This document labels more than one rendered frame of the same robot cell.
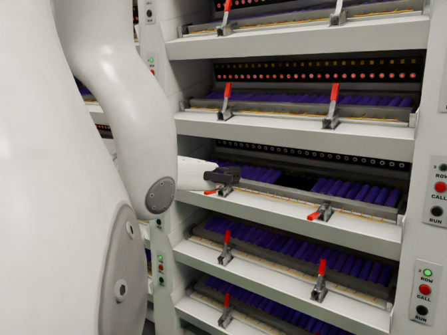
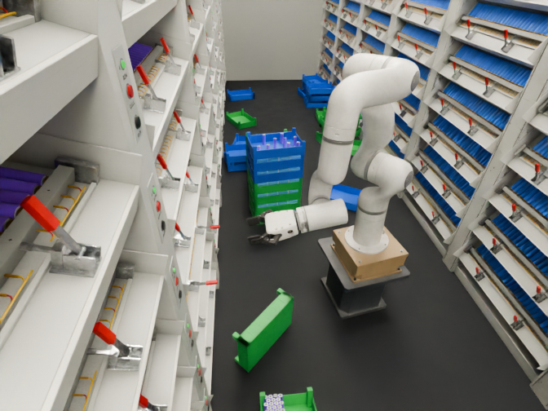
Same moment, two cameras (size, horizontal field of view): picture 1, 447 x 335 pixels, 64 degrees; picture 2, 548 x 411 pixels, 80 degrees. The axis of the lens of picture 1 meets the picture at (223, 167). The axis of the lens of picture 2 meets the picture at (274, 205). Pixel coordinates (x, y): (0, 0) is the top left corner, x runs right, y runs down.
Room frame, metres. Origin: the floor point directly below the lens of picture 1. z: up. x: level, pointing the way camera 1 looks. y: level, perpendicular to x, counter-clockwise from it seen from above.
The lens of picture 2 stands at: (1.16, 0.64, 1.38)
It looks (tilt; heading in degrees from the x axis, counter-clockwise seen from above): 37 degrees down; 226
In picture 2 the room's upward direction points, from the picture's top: 1 degrees clockwise
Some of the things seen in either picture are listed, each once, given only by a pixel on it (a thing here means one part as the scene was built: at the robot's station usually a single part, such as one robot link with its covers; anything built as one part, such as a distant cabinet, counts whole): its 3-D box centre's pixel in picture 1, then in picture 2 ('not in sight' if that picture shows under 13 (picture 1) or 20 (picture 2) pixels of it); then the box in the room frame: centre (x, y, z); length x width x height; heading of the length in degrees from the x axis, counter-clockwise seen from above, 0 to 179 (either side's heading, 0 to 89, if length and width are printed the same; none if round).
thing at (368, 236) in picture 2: not in sight; (369, 223); (0.12, 0.16, 0.48); 0.19 x 0.19 x 0.18
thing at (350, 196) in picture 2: not in sight; (345, 195); (-0.52, -0.37, 0.04); 0.30 x 0.20 x 0.08; 112
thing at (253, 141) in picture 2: not in sight; (275, 143); (-0.04, -0.60, 0.52); 0.30 x 0.20 x 0.08; 151
